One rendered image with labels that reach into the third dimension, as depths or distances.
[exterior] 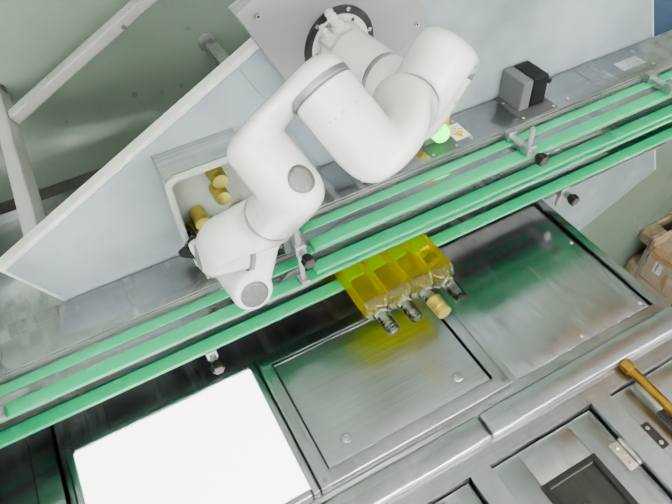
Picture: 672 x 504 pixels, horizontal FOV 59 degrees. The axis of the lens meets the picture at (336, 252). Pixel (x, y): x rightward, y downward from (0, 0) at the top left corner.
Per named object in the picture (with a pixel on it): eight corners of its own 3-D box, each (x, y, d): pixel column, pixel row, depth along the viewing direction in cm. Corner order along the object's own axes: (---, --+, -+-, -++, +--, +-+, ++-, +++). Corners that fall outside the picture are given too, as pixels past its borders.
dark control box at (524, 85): (496, 96, 153) (518, 112, 148) (501, 68, 147) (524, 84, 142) (522, 86, 155) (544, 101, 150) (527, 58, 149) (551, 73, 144)
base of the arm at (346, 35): (291, 36, 109) (334, 69, 100) (340, -14, 108) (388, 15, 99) (331, 88, 121) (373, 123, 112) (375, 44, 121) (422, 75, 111)
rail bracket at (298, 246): (284, 262, 134) (308, 300, 126) (274, 208, 121) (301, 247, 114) (296, 257, 135) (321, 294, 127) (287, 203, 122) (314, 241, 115)
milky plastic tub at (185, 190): (178, 236, 131) (191, 262, 126) (149, 157, 115) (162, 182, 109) (251, 208, 136) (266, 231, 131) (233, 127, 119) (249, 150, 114)
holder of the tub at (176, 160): (185, 250, 135) (196, 273, 131) (150, 155, 115) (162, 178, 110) (253, 222, 140) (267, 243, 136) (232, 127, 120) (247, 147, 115)
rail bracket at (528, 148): (499, 138, 144) (536, 169, 136) (503, 113, 139) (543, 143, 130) (512, 133, 145) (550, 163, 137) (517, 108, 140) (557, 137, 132)
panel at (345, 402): (69, 456, 126) (108, 618, 105) (63, 450, 124) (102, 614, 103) (423, 286, 151) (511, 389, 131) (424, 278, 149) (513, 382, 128)
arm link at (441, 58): (358, 114, 84) (421, 6, 78) (390, 111, 106) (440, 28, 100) (415, 150, 83) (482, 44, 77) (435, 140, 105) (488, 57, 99)
